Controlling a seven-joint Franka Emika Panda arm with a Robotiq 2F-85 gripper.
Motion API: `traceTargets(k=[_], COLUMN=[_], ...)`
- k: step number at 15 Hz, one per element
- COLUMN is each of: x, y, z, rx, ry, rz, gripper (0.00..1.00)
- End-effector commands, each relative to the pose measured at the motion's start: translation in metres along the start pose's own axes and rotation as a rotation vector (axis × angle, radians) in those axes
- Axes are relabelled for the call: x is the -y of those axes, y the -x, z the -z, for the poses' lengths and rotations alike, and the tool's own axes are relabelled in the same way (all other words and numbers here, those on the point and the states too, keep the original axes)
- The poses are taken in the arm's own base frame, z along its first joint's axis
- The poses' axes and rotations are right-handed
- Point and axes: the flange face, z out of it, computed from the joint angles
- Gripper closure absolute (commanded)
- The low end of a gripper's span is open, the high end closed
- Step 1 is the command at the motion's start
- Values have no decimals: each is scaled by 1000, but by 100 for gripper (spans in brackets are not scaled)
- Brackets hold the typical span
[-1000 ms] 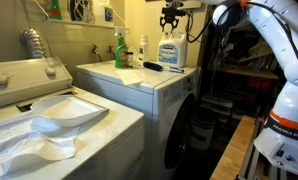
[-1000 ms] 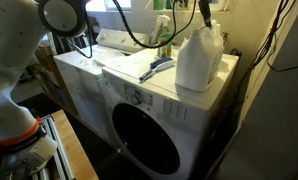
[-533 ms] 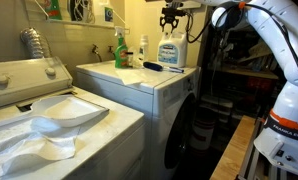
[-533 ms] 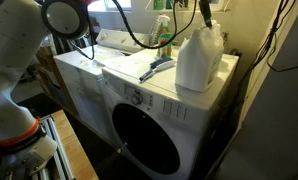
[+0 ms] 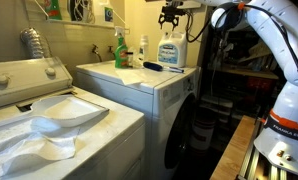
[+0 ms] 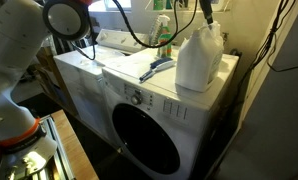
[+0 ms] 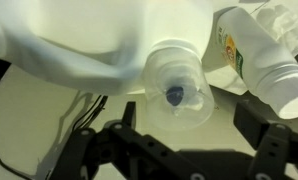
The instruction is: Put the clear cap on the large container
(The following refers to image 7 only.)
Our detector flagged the small white plastic bottle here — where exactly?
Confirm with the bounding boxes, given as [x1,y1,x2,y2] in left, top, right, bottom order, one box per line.
[202,6,298,120]

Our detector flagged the black wall cables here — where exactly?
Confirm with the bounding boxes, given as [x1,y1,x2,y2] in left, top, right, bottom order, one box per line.
[71,94,109,132]

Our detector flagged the clear plastic cap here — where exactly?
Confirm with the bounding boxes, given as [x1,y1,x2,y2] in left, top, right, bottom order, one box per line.
[142,38,216,132]

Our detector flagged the large white detergent jug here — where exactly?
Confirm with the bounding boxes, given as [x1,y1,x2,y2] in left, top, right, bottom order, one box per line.
[0,0,215,98]

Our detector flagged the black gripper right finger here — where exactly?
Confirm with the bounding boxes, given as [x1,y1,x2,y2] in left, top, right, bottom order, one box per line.
[233,101,298,180]

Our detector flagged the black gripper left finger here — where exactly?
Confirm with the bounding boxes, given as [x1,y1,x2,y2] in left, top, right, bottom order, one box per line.
[48,101,204,180]

